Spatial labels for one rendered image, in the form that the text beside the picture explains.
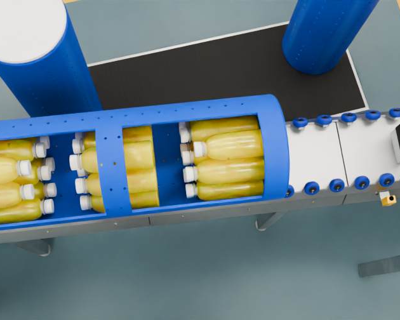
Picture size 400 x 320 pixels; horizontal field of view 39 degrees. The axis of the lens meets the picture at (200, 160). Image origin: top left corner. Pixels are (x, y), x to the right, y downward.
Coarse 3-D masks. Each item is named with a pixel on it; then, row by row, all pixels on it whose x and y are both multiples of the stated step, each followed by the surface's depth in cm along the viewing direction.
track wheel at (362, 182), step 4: (360, 176) 162; (364, 176) 162; (356, 180) 162; (360, 180) 162; (364, 180) 162; (368, 180) 162; (356, 184) 162; (360, 184) 163; (364, 184) 163; (368, 184) 163; (356, 188) 164; (360, 188) 164; (364, 188) 164
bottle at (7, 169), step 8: (0, 160) 137; (8, 160) 138; (16, 160) 140; (0, 168) 136; (8, 168) 137; (16, 168) 138; (0, 176) 137; (8, 176) 137; (16, 176) 139; (0, 184) 139
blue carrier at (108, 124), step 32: (256, 96) 147; (0, 128) 138; (32, 128) 137; (64, 128) 137; (96, 128) 137; (160, 128) 159; (64, 160) 160; (160, 160) 163; (288, 160) 138; (64, 192) 159; (128, 192) 137; (160, 192) 159; (32, 224) 141
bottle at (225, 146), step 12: (228, 132) 143; (240, 132) 142; (252, 132) 142; (204, 144) 142; (216, 144) 140; (228, 144) 140; (240, 144) 140; (252, 144) 141; (216, 156) 141; (228, 156) 141; (240, 156) 142; (252, 156) 143
